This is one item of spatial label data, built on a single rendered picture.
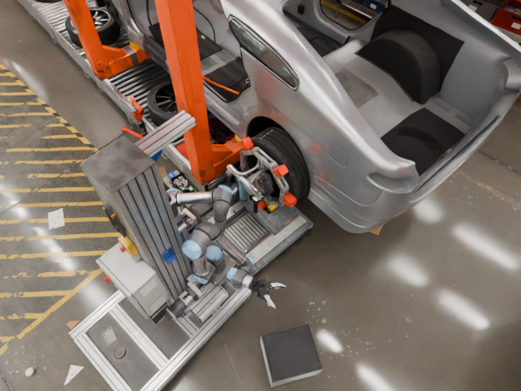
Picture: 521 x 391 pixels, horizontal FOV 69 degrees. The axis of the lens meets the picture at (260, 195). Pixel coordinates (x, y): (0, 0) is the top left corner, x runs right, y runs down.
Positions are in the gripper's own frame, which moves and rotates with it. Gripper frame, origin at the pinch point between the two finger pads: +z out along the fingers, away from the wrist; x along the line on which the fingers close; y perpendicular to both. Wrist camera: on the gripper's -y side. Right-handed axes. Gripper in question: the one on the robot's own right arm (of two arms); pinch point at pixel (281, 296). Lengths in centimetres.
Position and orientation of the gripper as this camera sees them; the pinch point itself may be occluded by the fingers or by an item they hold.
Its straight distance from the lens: 229.4
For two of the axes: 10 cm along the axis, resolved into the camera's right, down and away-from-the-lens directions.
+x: -4.5, 6.5, -6.1
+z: 8.9, 4.0, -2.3
